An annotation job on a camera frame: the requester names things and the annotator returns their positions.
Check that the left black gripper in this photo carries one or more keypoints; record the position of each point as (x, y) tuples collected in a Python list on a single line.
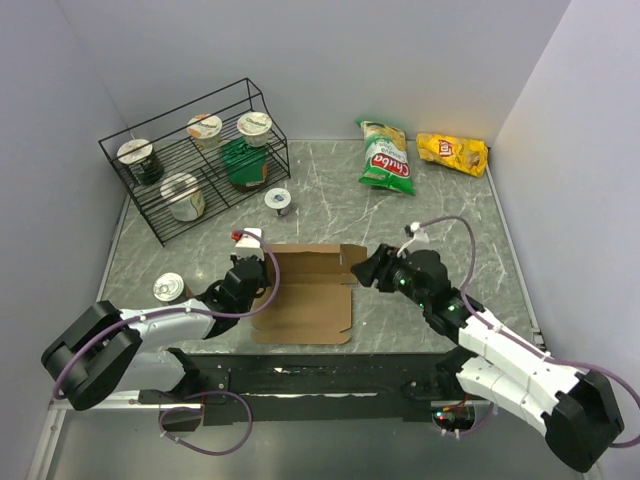
[(264, 278)]

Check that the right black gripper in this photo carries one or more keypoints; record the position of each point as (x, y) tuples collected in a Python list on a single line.
[(381, 263)]

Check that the brown cardboard box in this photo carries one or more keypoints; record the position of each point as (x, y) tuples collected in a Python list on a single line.
[(313, 305)]

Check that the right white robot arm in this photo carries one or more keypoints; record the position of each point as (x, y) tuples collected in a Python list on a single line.
[(574, 409)]

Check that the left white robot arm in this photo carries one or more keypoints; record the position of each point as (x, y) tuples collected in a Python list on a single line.
[(108, 350)]

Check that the dark tin can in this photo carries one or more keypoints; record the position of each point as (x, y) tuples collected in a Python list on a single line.
[(170, 288)]

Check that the small white yogurt cup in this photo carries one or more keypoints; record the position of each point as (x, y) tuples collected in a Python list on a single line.
[(278, 201)]

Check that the white cup lower rack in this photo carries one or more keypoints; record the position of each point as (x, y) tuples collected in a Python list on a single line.
[(183, 196)]

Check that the green Chuba chips bag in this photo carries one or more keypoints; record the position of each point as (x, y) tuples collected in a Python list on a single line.
[(386, 158)]

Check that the green snack bag in rack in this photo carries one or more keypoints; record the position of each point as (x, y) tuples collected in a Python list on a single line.
[(245, 165)]

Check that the Chobani yogurt cup on rack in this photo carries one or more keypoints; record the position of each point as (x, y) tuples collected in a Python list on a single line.
[(255, 127)]

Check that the orange yogurt cup on rack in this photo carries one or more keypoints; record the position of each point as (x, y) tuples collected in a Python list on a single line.
[(205, 130)]

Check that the yellow Lays chips bag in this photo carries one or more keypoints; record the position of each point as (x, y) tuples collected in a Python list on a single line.
[(468, 156)]

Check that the dark yogurt cup on rack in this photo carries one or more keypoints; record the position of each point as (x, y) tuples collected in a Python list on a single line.
[(139, 156)]

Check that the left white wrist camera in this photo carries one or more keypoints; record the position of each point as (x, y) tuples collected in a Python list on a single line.
[(248, 243)]

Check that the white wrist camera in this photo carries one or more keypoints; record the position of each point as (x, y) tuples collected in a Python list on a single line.
[(248, 243), (417, 239)]

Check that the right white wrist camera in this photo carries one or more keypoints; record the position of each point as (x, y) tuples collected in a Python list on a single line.
[(417, 239)]

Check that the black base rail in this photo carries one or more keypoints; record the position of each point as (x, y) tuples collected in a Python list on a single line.
[(305, 387)]

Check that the black wire rack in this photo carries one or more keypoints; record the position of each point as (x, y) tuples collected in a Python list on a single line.
[(178, 153)]

